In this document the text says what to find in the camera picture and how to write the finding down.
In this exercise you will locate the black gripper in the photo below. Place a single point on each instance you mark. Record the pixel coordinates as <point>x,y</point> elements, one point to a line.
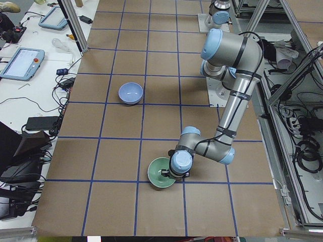
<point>175,177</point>

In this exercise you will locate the green ceramic bowl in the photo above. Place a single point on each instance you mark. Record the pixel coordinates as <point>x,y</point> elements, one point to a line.
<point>155,176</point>

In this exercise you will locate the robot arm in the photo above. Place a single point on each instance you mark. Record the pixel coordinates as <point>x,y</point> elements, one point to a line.
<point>234,60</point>
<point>218,14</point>

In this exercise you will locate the blue ceramic bowl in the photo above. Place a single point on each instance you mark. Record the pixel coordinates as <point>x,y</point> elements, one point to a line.
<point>130,93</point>

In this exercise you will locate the black power adapter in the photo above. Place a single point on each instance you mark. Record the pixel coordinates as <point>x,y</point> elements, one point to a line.
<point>41,123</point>

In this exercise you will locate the small blue black device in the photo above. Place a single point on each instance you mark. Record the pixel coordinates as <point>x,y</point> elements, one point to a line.
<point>61,72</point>

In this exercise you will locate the brass cylinder tool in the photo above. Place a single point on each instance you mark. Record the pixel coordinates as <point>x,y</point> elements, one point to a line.
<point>70,36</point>

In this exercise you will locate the black power brick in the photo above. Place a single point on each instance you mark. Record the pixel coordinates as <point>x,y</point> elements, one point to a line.
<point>85,19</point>

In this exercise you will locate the near teach pendant tablet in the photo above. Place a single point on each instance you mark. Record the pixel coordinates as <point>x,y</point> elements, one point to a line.
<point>24,64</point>

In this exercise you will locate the teach pendant tablet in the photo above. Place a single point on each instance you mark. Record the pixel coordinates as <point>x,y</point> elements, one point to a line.
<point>24,64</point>
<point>54,19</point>

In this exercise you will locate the far teach pendant tablet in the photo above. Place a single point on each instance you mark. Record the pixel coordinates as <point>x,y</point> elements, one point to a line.
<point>54,19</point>

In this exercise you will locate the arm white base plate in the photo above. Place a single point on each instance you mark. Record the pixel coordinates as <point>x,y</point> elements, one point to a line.
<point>219,91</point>
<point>203,24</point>

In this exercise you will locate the aluminium frame post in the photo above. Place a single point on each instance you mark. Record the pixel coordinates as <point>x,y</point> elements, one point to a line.
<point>73,22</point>

